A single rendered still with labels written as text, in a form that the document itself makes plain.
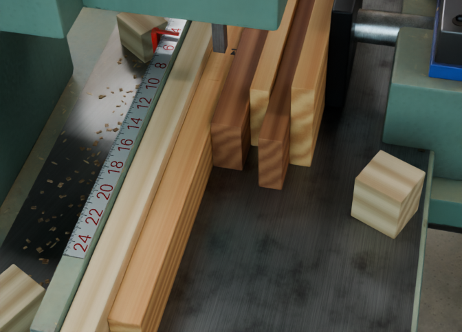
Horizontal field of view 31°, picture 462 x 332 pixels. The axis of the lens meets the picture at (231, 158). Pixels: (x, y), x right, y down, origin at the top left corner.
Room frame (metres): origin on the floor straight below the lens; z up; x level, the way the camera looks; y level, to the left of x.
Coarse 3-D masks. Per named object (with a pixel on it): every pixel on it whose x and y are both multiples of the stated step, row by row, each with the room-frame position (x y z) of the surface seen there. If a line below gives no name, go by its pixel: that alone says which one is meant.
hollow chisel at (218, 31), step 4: (212, 24) 0.47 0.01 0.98; (216, 24) 0.46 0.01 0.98; (220, 24) 0.46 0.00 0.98; (212, 28) 0.47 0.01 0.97; (216, 28) 0.46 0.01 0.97; (220, 28) 0.46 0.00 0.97; (224, 28) 0.47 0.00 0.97; (212, 32) 0.47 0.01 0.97; (216, 32) 0.46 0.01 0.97; (220, 32) 0.46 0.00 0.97; (224, 32) 0.46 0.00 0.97; (212, 36) 0.47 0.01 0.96; (216, 36) 0.47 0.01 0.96; (220, 36) 0.46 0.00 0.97; (224, 36) 0.46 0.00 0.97; (212, 40) 0.47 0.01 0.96; (216, 40) 0.47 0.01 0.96; (220, 40) 0.46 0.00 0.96; (224, 40) 0.46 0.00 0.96; (212, 44) 0.47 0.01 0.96; (216, 44) 0.47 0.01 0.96; (220, 44) 0.46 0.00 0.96; (224, 44) 0.46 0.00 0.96; (216, 48) 0.47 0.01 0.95; (220, 48) 0.46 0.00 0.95; (224, 48) 0.46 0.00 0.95; (220, 52) 0.46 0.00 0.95; (224, 52) 0.46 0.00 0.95
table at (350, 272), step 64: (384, 0) 0.58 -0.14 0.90; (384, 64) 0.50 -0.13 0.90; (320, 128) 0.43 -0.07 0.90; (256, 192) 0.37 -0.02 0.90; (320, 192) 0.37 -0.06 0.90; (448, 192) 0.39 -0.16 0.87; (192, 256) 0.32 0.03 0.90; (256, 256) 0.32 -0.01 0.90; (320, 256) 0.31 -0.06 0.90; (384, 256) 0.31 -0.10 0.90; (192, 320) 0.27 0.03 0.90; (256, 320) 0.27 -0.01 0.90; (320, 320) 0.27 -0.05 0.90; (384, 320) 0.26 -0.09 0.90
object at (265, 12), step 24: (96, 0) 0.46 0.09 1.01; (120, 0) 0.45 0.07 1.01; (144, 0) 0.45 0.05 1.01; (168, 0) 0.44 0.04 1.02; (192, 0) 0.44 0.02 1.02; (216, 0) 0.43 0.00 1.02; (240, 0) 0.43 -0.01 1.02; (264, 0) 0.42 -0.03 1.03; (240, 24) 0.43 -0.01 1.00; (264, 24) 0.42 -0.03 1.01
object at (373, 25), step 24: (336, 0) 0.46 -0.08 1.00; (360, 0) 0.51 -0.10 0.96; (336, 24) 0.45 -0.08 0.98; (360, 24) 0.48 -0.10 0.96; (384, 24) 0.48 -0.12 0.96; (408, 24) 0.47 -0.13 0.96; (432, 24) 0.47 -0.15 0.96; (336, 48) 0.45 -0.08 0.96; (336, 72) 0.45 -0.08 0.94; (336, 96) 0.45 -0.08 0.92
